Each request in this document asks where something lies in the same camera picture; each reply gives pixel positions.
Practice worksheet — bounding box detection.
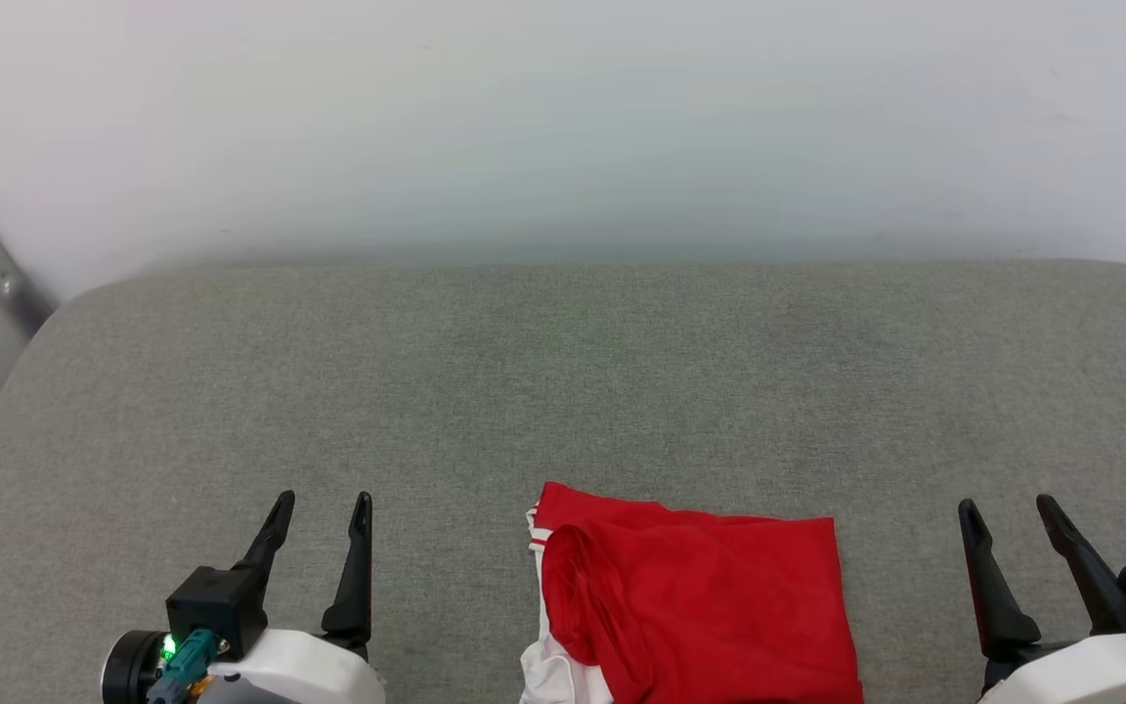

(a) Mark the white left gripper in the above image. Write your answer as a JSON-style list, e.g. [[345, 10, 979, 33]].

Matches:
[[199, 490, 387, 704]]

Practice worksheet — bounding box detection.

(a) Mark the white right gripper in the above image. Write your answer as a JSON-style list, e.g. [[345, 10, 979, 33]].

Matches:
[[958, 493, 1126, 704]]

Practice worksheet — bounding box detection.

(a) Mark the red and white sports jersey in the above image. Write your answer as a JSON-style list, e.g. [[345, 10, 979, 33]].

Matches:
[[520, 480, 866, 704]]

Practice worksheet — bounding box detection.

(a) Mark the teal cable connector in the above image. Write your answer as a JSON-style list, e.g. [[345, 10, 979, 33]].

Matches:
[[147, 629, 223, 704]]

